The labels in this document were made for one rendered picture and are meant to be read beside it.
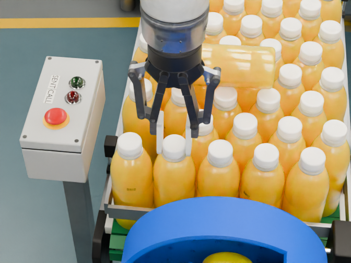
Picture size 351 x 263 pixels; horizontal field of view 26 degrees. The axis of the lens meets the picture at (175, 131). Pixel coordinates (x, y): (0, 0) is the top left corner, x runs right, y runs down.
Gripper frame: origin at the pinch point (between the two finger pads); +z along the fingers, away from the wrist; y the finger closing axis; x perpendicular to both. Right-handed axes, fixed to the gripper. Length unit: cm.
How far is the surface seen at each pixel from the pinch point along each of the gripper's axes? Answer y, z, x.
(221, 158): 7.5, 2.8, -1.8
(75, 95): -17.4, 1.7, 8.3
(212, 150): 6.0, 2.5, -0.4
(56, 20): -65, 112, 156
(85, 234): -18.8, 40.2, 6.7
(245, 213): 11.2, -10.5, -21.5
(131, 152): -6.6, 3.0, -1.8
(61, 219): -43, 113, 59
